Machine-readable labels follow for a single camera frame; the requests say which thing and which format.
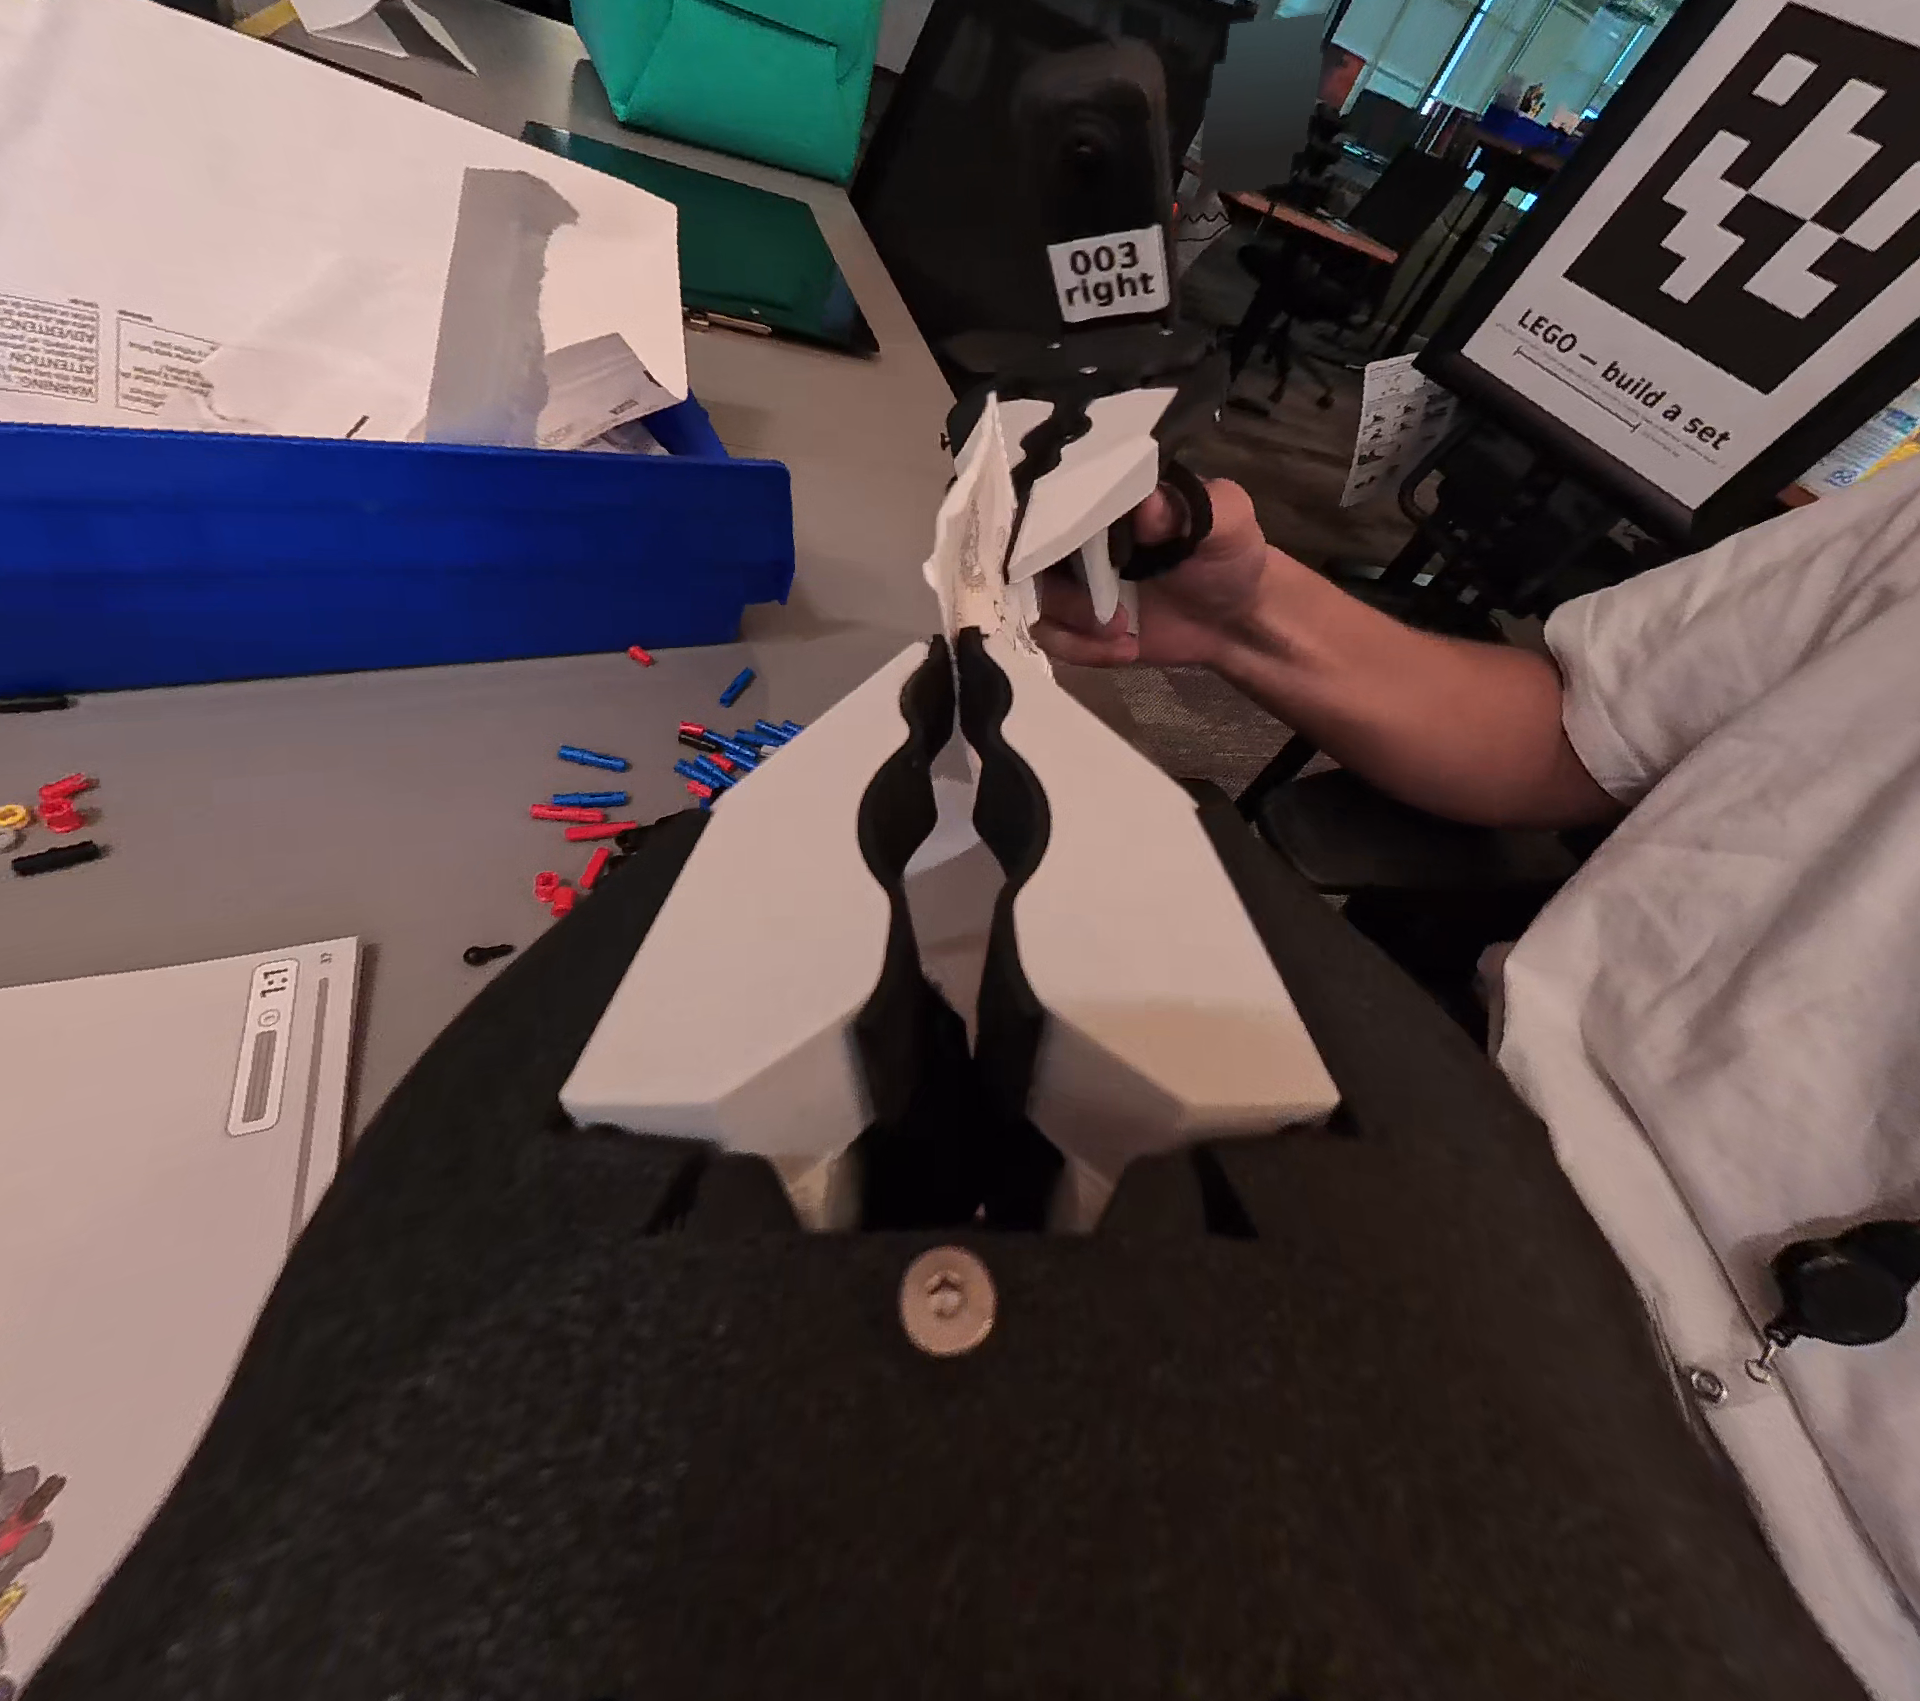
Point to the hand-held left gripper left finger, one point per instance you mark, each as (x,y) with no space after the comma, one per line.
(735,980)

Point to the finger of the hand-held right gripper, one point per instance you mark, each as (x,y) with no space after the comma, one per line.
(1102,478)
(991,441)

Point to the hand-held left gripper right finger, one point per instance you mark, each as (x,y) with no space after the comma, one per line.
(1168,980)

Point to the small white paper bag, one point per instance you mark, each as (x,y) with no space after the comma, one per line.
(973,577)

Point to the pile of small lego pins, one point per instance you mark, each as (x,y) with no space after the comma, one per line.
(720,750)

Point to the blue plastic bin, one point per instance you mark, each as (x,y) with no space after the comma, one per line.
(374,548)

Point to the person's right forearm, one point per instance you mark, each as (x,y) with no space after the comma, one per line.
(1440,725)

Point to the red lego bush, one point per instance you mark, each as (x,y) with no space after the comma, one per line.
(555,893)

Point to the lego instruction booklet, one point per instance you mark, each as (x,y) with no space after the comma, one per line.
(122,1207)

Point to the person's right hand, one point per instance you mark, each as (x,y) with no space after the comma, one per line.
(1216,613)

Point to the black mesh chair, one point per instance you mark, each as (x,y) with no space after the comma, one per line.
(991,50)

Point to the wooden background desk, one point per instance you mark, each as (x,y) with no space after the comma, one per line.
(1333,230)

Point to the black office chair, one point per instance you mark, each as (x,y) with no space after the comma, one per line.
(1297,322)

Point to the white printed sheet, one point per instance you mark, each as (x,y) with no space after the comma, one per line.
(1393,436)

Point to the dark green mat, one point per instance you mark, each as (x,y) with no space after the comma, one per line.
(748,231)

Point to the crumpled white paper bag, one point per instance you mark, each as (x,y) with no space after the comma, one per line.
(607,388)

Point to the framed marker sign board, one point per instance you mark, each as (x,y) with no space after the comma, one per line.
(1769,159)

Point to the large torn white paper bag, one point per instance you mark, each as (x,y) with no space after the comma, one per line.
(226,171)

